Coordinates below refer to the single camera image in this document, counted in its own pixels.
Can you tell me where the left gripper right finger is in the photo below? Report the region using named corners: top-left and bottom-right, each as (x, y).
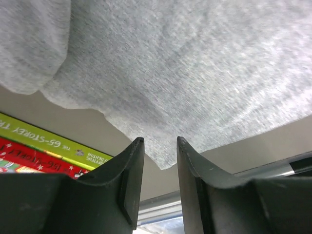
top-left (177, 136), bottom-right (251, 234)

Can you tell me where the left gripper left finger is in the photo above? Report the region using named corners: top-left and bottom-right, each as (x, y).
top-left (79, 137), bottom-right (144, 231)

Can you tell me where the grey t-shirt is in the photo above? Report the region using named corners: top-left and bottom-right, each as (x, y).
top-left (0, 0), bottom-right (312, 170)

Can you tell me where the red illustrated book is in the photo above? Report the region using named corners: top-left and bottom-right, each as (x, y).
top-left (0, 114), bottom-right (112, 179)

